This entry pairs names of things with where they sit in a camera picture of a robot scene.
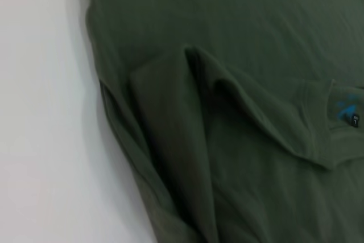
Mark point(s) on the dark green FREE t-shirt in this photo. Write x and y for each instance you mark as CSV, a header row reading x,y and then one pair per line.
x,y
227,112

